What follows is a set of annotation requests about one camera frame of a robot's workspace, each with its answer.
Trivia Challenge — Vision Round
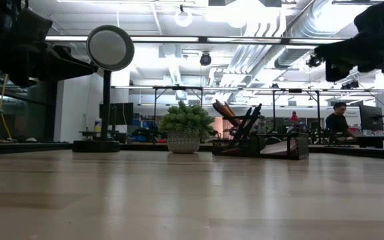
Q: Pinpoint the black overhead camera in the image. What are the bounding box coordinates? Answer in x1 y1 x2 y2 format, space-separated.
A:
199 51 213 67

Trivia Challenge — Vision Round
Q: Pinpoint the black aluminium table frame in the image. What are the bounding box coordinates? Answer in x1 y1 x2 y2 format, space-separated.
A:
0 141 384 161

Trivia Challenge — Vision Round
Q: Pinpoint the background wire mesh cage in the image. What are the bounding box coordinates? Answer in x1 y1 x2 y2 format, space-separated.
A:
221 115 266 140

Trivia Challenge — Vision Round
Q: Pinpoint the black computer monitor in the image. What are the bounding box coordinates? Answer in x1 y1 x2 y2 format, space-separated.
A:
99 102 135 127
359 105 384 132

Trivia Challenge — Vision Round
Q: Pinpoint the black mesh desk organizer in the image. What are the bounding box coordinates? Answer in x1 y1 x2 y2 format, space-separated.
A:
211 131 310 161

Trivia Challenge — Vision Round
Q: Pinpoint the black desk lamp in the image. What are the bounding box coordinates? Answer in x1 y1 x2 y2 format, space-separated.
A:
72 24 135 153

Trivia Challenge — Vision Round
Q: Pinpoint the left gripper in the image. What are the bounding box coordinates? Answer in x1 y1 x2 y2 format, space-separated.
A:
0 37 99 88

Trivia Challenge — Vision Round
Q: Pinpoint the person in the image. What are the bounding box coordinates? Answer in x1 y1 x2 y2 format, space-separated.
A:
324 101 358 143

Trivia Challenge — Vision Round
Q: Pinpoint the background dark desk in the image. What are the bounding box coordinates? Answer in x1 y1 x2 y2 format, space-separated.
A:
354 135 384 149

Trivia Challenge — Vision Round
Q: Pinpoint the black ceiling camera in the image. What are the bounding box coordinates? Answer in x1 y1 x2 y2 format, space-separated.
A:
306 54 325 69

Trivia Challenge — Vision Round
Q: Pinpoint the white ring ceiling fixture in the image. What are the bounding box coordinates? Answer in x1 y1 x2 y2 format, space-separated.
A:
173 7 194 29

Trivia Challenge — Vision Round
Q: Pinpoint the yellow cable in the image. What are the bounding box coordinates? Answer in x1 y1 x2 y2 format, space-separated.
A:
0 66 13 140

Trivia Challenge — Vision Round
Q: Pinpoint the dark grey side desk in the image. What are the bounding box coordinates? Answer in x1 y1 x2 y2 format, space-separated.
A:
78 130 129 143

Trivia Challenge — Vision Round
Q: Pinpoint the orange pencil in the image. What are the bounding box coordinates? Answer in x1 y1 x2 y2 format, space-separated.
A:
220 100 243 129
223 101 245 129

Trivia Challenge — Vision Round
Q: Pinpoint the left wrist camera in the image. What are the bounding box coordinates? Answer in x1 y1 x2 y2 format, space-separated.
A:
14 7 54 43

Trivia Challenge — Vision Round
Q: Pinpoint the background black rig frame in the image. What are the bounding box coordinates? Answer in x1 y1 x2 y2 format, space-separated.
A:
153 85 204 125
271 88 322 134

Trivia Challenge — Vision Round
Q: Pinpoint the green potted plant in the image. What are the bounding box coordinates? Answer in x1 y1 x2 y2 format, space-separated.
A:
157 100 217 155

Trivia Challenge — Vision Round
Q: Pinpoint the black pen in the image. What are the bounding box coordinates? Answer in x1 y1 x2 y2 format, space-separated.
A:
236 106 254 145
227 103 263 149

